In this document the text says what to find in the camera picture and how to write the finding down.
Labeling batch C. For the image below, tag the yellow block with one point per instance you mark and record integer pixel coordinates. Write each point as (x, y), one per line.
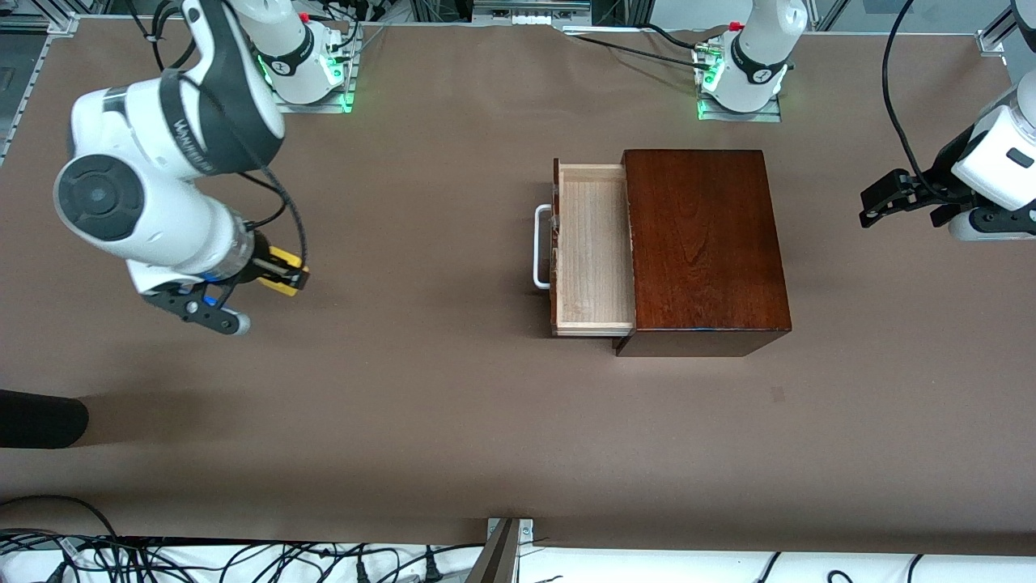
(285, 253)

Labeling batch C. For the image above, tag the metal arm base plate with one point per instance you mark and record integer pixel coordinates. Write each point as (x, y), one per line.
(312, 108)
(753, 117)

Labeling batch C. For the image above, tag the aluminium corner bracket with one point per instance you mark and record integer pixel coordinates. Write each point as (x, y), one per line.
(991, 40)

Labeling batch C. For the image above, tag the aluminium post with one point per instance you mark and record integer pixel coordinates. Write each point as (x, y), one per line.
(495, 559)

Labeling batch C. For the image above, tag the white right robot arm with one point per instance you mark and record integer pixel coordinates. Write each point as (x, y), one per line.
(162, 219)

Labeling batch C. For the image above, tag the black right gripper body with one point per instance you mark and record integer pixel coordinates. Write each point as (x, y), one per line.
(261, 248)

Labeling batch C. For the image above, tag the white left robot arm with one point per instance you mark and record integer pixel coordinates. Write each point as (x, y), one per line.
(761, 48)

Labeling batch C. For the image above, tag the black ribbed cylinder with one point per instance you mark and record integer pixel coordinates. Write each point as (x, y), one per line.
(40, 419)

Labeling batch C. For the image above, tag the dark brown wooden cabinet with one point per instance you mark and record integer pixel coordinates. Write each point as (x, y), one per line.
(704, 243)

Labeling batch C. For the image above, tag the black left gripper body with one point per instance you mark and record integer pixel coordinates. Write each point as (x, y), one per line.
(941, 172)

